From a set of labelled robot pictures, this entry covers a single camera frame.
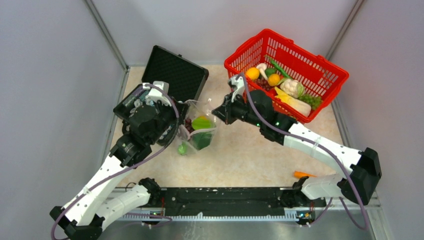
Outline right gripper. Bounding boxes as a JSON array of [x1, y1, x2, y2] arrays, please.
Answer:
[[212, 91, 263, 128]]

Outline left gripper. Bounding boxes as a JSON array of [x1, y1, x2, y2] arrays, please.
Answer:
[[147, 95, 191, 145]]

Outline dark red toy grapes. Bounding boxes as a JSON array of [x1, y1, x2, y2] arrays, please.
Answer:
[[184, 118, 195, 134]]

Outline green toy leaf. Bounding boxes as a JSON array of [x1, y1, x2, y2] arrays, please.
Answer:
[[192, 116, 215, 131]]

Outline clear zip top bag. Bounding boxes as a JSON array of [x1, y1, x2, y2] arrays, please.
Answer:
[[175, 99, 218, 156]]

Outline green toy pepper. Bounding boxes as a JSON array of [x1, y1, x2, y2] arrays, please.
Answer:
[[177, 143, 188, 156]]

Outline yellow toy lemon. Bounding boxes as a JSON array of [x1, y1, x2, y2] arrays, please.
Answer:
[[267, 73, 281, 87]]

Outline toy cauliflower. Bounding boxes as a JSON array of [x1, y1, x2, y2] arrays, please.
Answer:
[[279, 77, 305, 99]]

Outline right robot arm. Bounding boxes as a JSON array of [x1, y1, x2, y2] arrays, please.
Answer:
[[212, 90, 382, 206]]

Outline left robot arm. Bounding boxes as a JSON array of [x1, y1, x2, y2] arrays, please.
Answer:
[[50, 100, 184, 240]]

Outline purple toy grapes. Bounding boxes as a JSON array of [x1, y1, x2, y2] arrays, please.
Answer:
[[254, 78, 274, 92]]

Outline black poker chip case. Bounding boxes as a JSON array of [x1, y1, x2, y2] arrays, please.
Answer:
[[112, 44, 210, 140]]

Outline white toy mushroom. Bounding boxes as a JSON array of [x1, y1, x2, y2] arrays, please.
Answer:
[[256, 62, 268, 81]]

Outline yellow toy corn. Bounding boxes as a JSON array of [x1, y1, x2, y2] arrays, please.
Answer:
[[274, 86, 298, 106]]

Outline green toy bean pod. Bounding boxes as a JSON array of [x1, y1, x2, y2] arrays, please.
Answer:
[[267, 56, 292, 79]]

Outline green toy grapes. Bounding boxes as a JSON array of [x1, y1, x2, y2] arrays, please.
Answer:
[[298, 93, 323, 110]]

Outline red plastic basket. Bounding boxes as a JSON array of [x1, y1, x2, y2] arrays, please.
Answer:
[[224, 28, 349, 124]]

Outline orange toy carrot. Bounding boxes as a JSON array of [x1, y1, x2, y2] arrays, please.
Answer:
[[293, 171, 317, 179]]

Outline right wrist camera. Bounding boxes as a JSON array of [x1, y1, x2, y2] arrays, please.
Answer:
[[228, 73, 246, 103]]

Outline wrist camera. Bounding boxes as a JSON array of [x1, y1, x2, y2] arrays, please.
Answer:
[[228, 73, 246, 103], [142, 81, 171, 107]]

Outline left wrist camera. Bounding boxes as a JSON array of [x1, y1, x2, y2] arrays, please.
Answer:
[[142, 81, 171, 107]]

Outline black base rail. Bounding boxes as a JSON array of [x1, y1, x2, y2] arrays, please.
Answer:
[[132, 185, 329, 220]]

